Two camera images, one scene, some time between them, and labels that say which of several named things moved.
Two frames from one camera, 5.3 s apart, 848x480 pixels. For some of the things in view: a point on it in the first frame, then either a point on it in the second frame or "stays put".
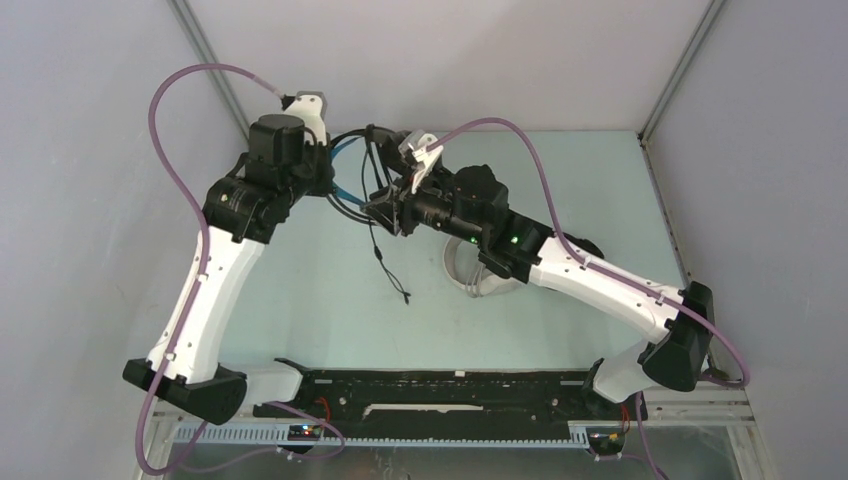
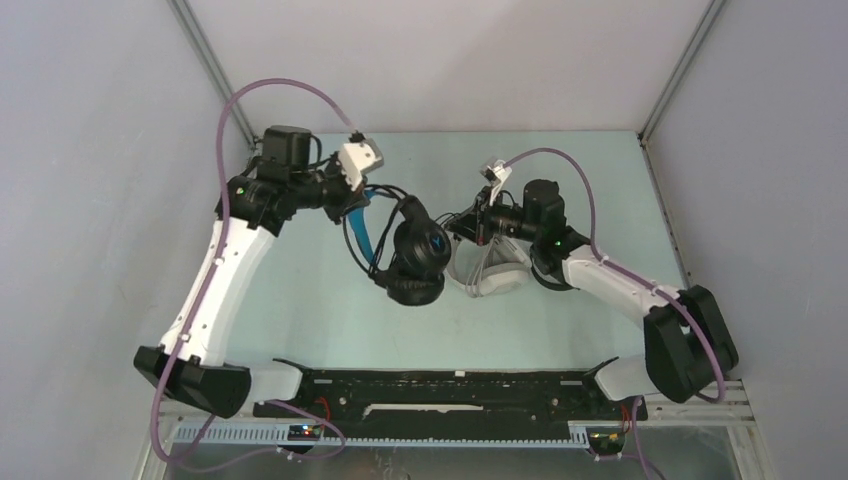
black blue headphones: (343, 203) → (412, 272)
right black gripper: (397, 212) → (476, 226)
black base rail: (451, 404) stays put
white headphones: (464, 267) stays put
